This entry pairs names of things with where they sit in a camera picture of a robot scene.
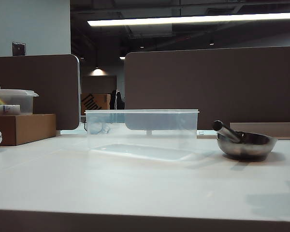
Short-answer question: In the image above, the wide brown desk partition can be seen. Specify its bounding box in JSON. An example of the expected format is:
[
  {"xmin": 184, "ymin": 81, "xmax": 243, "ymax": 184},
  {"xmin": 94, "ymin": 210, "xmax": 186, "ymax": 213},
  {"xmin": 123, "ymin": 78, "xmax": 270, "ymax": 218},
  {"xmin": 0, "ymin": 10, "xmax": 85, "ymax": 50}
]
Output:
[{"xmin": 124, "ymin": 45, "xmax": 290, "ymax": 131}]

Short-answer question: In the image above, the small white bottle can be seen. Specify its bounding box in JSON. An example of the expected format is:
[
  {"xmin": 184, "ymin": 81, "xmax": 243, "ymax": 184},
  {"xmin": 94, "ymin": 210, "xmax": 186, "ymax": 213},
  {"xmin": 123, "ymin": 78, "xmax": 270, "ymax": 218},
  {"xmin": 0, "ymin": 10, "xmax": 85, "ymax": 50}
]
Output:
[{"xmin": 0, "ymin": 104, "xmax": 21, "ymax": 115}]

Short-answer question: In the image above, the brown round-cornered desk partition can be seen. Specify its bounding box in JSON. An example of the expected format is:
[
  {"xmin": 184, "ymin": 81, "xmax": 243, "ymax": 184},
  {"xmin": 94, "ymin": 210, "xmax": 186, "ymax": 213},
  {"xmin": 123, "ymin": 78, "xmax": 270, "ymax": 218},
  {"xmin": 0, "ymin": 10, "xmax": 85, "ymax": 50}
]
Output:
[{"xmin": 0, "ymin": 54, "xmax": 81, "ymax": 131}]

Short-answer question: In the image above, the grey wall switch plate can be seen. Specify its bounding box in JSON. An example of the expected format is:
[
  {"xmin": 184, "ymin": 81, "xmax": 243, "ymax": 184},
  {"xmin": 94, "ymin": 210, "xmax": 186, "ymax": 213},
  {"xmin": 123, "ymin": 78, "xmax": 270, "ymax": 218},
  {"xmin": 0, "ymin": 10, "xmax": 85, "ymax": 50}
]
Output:
[{"xmin": 12, "ymin": 42, "xmax": 27, "ymax": 57}]

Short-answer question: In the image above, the black hanging jacket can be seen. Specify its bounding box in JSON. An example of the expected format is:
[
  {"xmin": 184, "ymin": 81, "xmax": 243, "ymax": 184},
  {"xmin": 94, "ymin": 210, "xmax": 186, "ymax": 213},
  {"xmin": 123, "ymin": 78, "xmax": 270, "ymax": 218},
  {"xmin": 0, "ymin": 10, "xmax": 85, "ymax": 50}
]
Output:
[{"xmin": 110, "ymin": 89, "xmax": 125, "ymax": 110}]

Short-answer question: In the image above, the transparent plastic container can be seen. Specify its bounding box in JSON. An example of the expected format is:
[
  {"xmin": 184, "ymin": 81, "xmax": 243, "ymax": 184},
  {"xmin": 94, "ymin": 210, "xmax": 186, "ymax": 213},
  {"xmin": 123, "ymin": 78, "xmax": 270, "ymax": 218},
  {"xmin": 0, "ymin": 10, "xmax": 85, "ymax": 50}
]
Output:
[{"xmin": 84, "ymin": 109, "xmax": 200, "ymax": 162}]

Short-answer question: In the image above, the translucent lidded storage box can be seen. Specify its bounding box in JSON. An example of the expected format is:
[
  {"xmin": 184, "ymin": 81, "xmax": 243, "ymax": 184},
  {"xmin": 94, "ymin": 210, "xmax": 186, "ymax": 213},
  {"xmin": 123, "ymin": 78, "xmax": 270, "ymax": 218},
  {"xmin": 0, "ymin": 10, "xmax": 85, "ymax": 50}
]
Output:
[{"xmin": 0, "ymin": 88, "xmax": 40, "ymax": 116}]

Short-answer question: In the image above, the brown cardboard box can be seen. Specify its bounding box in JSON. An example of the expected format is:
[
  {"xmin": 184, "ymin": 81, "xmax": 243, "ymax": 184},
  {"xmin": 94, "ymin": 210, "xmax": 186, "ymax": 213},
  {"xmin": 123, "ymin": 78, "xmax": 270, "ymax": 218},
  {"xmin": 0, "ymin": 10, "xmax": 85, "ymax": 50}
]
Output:
[{"xmin": 0, "ymin": 113, "xmax": 57, "ymax": 146}]

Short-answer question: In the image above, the low brown board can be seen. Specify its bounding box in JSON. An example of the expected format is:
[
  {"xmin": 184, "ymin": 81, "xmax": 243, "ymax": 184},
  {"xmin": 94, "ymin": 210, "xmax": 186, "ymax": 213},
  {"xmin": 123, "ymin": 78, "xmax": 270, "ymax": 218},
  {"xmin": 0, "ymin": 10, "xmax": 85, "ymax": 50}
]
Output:
[{"xmin": 230, "ymin": 122, "xmax": 290, "ymax": 140}]

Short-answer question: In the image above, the metal ice scoop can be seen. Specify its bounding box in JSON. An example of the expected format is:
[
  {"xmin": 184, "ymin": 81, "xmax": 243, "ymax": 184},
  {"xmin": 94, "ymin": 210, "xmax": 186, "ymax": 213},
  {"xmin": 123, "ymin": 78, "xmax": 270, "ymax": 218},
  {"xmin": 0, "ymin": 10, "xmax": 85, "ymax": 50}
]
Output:
[{"xmin": 212, "ymin": 120, "xmax": 278, "ymax": 160}]

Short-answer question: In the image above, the round pendant lamp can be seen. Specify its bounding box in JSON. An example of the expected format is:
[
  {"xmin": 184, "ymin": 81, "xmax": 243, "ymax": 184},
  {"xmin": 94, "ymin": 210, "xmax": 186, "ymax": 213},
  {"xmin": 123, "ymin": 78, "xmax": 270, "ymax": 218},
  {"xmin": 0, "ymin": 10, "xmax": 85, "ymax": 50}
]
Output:
[{"xmin": 90, "ymin": 68, "xmax": 107, "ymax": 76}]

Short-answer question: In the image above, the printed cardboard shipping box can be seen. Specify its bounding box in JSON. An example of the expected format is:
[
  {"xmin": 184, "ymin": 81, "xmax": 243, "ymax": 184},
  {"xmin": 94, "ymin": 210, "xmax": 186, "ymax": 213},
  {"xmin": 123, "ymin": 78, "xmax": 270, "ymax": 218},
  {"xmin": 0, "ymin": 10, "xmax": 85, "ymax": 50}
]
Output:
[{"xmin": 81, "ymin": 93, "xmax": 111, "ymax": 115}]

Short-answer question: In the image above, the long ceiling light strip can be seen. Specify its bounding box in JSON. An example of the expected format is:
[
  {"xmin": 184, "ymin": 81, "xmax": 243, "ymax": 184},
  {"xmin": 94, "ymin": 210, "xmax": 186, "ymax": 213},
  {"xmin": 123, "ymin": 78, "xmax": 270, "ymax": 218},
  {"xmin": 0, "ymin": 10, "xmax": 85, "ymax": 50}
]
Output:
[{"xmin": 87, "ymin": 12, "xmax": 290, "ymax": 27}]

